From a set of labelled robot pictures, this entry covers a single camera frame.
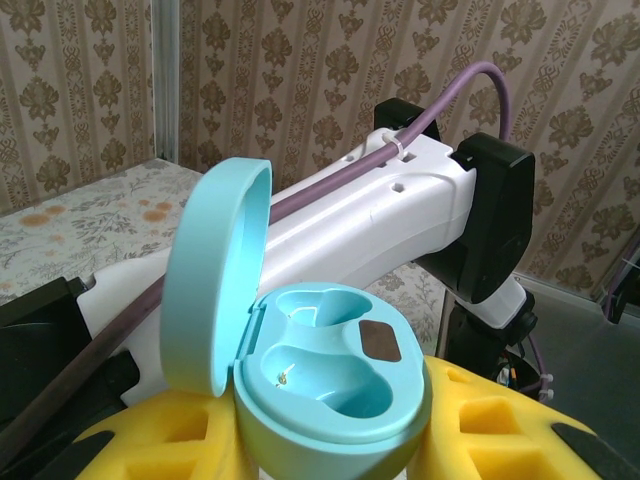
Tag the grey steel sheet panel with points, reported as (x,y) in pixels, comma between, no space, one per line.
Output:
(570,350)

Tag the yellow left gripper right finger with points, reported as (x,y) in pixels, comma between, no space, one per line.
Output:
(500,450)

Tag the teal earbud charging case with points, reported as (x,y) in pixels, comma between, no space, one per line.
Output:
(325,400)

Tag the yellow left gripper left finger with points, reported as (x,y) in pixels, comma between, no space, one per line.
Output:
(145,465)

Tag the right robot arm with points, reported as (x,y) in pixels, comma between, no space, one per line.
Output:
(375,225)

